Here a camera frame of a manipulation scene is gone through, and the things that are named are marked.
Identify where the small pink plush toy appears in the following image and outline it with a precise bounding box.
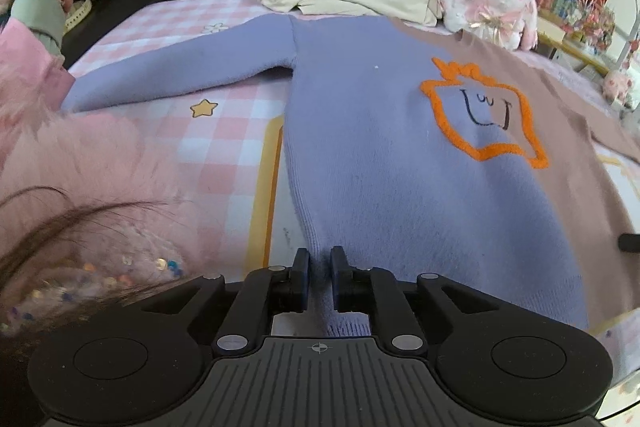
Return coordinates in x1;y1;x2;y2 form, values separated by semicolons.
602;71;637;104

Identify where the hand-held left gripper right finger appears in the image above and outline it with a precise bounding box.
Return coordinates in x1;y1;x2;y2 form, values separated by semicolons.
330;246;499;354

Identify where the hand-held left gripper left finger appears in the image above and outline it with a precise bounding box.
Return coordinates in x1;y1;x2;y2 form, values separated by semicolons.
141;248;311;356

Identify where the pink checkered bed sheet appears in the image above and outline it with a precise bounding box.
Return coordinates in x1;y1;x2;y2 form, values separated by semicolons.
65;0;640;408

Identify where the purple and pink star sweater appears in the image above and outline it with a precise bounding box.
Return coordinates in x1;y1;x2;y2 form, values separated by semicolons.
60;13;640;339

